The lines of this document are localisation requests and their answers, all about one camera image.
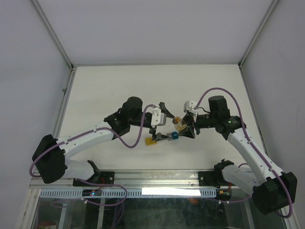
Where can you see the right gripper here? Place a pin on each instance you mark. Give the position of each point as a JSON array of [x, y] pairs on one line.
[[190, 120]]

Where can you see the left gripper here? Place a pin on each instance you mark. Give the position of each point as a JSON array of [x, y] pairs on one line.
[[158, 136]]

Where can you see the clear pill bottle yellow pills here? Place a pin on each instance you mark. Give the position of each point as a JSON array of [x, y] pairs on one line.
[[180, 127]]

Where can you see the orange bottle cap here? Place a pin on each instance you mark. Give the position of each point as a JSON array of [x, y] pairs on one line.
[[176, 120]]

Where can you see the weekly pill organizer strip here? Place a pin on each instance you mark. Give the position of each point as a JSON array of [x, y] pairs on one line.
[[160, 137]]

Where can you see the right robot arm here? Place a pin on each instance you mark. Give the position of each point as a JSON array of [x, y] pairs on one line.
[[270, 188]]

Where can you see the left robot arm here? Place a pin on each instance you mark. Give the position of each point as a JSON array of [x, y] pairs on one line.
[[53, 156]]

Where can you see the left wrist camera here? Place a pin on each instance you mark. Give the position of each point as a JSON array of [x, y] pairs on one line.
[[158, 117]]

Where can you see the aluminium mounting rail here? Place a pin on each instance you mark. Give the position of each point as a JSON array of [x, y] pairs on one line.
[[132, 178]]

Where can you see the slotted white cable duct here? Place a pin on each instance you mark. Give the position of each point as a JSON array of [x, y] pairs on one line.
[[149, 192]]

